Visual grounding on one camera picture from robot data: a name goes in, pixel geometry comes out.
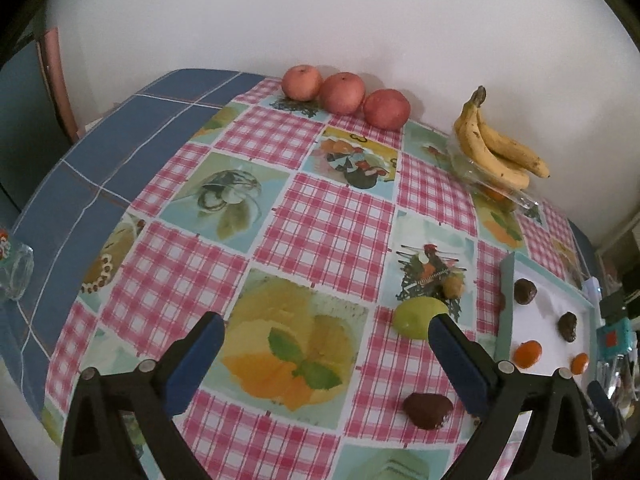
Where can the brown kiwi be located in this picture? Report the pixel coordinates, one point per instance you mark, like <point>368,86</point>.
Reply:
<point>454,285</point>

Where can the red apple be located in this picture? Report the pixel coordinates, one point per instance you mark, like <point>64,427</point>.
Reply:
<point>386,109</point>
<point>342,93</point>
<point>301,82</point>

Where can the pink wooden frame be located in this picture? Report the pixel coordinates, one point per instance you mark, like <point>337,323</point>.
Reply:
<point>57,85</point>

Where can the teal plastic device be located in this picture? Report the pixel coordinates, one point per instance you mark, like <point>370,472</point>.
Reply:
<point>620,332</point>

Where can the teal cardboard tray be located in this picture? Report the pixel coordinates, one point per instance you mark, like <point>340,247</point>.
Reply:
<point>545,310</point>

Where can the clear plastic container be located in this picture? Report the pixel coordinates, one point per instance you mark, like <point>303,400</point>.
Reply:
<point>522,201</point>

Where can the clear glass mug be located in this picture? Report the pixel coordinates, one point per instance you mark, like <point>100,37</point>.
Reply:
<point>20,270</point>

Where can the green apple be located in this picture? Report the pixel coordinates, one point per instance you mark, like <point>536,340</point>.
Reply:
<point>415,316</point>

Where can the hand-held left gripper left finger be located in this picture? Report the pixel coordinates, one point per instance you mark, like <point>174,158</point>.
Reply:
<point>197,360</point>

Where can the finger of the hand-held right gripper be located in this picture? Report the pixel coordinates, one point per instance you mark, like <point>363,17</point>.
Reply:
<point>605,410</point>

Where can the pink checked printed tablecloth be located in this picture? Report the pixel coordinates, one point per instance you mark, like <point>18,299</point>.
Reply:
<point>320,220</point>

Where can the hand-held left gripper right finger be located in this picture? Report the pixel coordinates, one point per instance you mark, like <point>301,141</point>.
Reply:
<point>457,365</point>

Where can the small orange tangerine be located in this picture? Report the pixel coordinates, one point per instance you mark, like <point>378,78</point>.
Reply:
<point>580,362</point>

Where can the tangerine inside clear container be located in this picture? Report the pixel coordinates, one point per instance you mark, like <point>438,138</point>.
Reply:
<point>495,194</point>

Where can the yellow banana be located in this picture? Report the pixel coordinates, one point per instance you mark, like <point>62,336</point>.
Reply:
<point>520,155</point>
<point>480,157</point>

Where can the black charger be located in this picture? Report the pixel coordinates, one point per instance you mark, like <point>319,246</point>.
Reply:
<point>614,305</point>

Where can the elongated dark brown avocado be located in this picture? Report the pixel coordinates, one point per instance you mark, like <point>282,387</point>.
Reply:
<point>568,325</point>

